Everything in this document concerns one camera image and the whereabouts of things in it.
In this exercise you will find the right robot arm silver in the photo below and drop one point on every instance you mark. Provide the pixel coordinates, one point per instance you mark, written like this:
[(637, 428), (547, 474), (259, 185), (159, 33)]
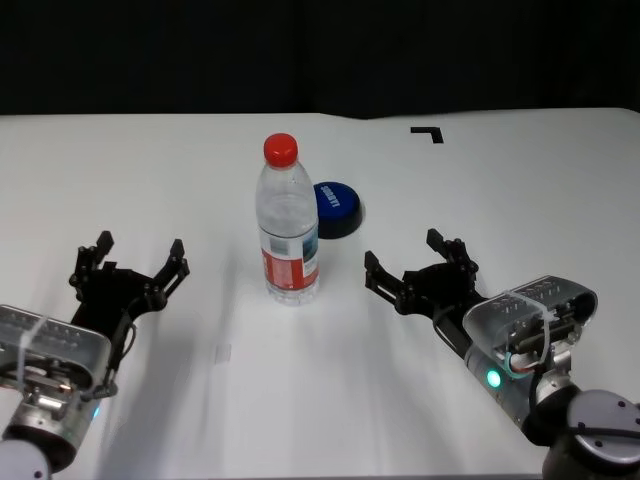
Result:
[(575, 425)]

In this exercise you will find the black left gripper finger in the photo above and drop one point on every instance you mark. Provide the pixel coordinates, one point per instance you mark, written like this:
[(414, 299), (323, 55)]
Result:
[(92, 262), (172, 272)]

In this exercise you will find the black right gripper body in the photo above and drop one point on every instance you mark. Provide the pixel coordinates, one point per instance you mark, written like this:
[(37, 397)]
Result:
[(442, 290)]

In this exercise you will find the left wrist camera silver housing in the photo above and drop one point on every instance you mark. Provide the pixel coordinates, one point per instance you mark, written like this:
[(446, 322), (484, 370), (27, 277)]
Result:
[(55, 330)]

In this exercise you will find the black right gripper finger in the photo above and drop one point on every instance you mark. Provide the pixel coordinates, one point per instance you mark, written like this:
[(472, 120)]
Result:
[(387, 285), (452, 250)]

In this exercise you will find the black corner tape mark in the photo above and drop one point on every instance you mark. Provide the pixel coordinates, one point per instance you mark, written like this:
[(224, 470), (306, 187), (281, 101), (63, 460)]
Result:
[(436, 134)]

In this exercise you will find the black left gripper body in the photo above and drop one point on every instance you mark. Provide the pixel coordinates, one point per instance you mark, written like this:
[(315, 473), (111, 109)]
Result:
[(112, 295)]

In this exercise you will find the black curtain backdrop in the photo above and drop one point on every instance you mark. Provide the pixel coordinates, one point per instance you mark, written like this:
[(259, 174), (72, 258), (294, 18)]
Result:
[(320, 55)]

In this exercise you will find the clear water bottle red cap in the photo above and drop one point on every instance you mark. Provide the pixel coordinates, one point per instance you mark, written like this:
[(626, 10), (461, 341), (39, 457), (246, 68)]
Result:
[(287, 225)]

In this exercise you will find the blue push button black base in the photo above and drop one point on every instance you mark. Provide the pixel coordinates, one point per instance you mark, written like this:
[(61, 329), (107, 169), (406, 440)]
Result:
[(342, 205)]

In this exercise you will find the clear tape piece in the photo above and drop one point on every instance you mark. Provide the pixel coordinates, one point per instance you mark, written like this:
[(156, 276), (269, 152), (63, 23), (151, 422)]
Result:
[(223, 352)]

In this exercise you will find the right wrist camera silver housing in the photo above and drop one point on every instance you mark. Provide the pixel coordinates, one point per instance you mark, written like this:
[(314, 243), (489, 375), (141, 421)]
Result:
[(530, 310)]

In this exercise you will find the wrist camera silver housing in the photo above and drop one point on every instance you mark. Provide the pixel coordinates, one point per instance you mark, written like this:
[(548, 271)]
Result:
[(530, 310), (55, 330)]

